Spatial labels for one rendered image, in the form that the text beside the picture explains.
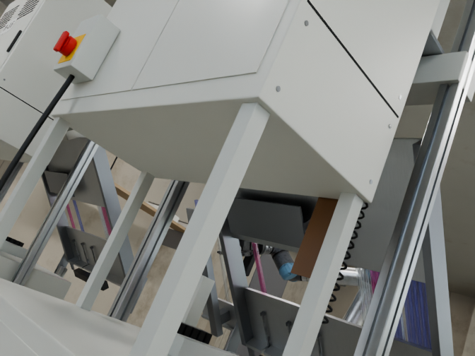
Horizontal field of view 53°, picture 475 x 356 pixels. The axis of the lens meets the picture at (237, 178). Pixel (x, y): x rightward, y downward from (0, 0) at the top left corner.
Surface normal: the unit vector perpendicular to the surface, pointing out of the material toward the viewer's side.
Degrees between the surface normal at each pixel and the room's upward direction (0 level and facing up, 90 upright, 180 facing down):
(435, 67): 90
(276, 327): 136
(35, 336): 90
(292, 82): 90
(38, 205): 90
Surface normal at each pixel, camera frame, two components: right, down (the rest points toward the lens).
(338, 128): 0.68, 0.07
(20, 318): -0.63, -0.47
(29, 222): 0.80, 0.16
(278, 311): -0.71, 0.31
